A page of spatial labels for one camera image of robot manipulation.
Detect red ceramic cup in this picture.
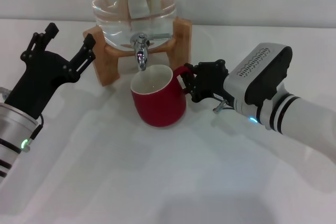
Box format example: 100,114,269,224
130,64,194,128

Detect metal cable connector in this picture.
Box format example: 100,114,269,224
214,99,235,114
0,87,12,100

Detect glass water dispenser jar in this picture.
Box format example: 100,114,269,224
84,0,178,51

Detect wooden dispenser stand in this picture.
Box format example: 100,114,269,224
82,17,192,88

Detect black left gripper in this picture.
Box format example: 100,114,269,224
5,23,96,118

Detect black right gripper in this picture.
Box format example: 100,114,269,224
181,60,236,104

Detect chrome faucet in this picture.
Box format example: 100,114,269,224
130,32,173,71

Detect metal right cable connector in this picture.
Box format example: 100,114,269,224
214,99,235,114

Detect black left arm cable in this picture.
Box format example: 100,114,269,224
30,113,44,141

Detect silver black wrist camera box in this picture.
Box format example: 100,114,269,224
223,42,293,109

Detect metal left cable connector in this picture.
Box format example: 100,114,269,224
0,87,12,100

